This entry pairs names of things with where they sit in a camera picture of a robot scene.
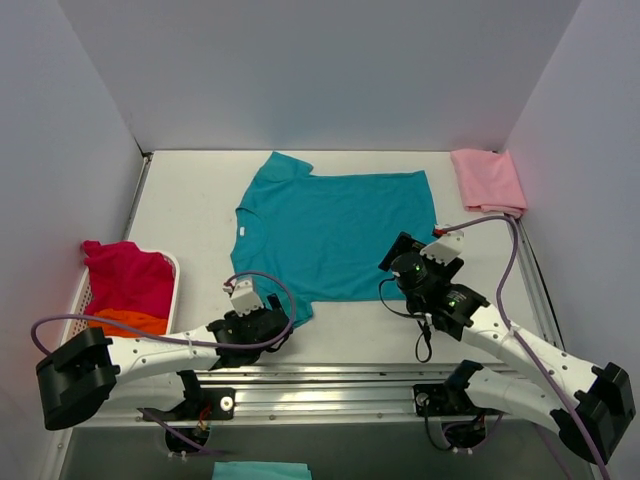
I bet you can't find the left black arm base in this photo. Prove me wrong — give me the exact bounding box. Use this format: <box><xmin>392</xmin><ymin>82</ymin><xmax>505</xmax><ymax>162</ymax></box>
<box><xmin>141</xmin><ymin>371</ymin><xmax>236</xmax><ymax>422</ymax></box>

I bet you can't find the white perforated basket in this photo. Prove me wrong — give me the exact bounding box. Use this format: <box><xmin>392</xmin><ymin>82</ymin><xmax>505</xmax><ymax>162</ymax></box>
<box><xmin>62</xmin><ymin>250</ymin><xmax>181</xmax><ymax>343</ymax></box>

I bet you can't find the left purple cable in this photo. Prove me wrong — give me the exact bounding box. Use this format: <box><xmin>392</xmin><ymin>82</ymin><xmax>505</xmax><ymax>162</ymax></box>
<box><xmin>30</xmin><ymin>270</ymin><xmax>297</xmax><ymax>457</ymax></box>

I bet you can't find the crimson red t-shirt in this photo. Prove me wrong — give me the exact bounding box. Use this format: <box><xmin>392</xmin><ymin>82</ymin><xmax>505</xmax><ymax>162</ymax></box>
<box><xmin>82</xmin><ymin>241</ymin><xmax>175</xmax><ymax>319</ymax></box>

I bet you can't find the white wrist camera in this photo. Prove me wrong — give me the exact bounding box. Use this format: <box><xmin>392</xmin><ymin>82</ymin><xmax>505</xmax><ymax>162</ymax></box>
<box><xmin>419</xmin><ymin>225</ymin><xmax>464</xmax><ymax>266</ymax></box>
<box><xmin>222</xmin><ymin>276</ymin><xmax>264</xmax><ymax>317</ymax></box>

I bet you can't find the orange t-shirt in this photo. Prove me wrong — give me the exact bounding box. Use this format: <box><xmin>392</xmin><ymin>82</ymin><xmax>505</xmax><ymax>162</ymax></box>
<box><xmin>88</xmin><ymin>308</ymin><xmax>168</xmax><ymax>338</ymax></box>

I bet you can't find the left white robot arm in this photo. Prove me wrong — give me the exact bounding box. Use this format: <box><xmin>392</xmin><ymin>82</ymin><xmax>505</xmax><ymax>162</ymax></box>
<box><xmin>31</xmin><ymin>294</ymin><xmax>296</xmax><ymax>431</ymax></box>

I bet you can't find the teal folded cloth bottom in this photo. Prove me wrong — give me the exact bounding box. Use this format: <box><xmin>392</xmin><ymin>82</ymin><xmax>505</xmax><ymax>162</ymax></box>
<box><xmin>212</xmin><ymin>461</ymin><xmax>312</xmax><ymax>480</ymax></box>

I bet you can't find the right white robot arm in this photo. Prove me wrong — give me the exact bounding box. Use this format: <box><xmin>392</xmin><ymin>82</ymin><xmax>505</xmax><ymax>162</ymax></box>
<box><xmin>379</xmin><ymin>232</ymin><xmax>636</xmax><ymax>464</ymax></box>

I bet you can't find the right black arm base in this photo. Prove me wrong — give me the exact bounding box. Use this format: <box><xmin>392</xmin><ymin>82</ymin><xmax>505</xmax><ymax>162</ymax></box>
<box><xmin>412</xmin><ymin>360</ymin><xmax>499</xmax><ymax>419</ymax></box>

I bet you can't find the aluminium mounting rail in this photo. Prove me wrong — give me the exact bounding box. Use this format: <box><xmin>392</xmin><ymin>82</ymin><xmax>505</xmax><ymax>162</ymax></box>
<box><xmin>52</xmin><ymin>362</ymin><xmax>601</xmax><ymax>431</ymax></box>

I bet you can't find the folded pink t-shirt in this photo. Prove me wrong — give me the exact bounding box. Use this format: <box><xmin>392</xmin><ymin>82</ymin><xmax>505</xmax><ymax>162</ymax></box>
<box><xmin>450</xmin><ymin>149</ymin><xmax>528</xmax><ymax>218</ymax></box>

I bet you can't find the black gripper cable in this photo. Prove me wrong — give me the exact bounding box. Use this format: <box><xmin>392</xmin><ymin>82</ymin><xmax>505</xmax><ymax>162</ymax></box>
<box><xmin>377</xmin><ymin>277</ymin><xmax>435</xmax><ymax>364</ymax></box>

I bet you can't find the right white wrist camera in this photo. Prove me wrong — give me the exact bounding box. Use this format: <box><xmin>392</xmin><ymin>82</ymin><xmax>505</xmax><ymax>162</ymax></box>
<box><xmin>419</xmin><ymin>225</ymin><xmax>464</xmax><ymax>266</ymax></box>

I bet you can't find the teal t-shirt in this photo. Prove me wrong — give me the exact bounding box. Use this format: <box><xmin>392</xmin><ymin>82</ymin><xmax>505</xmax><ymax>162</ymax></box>
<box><xmin>230</xmin><ymin>152</ymin><xmax>437</xmax><ymax>326</ymax></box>

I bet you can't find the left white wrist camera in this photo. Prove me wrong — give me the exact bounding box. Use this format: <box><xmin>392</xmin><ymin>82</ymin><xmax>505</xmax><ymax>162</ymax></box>
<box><xmin>222</xmin><ymin>276</ymin><xmax>264</xmax><ymax>317</ymax></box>

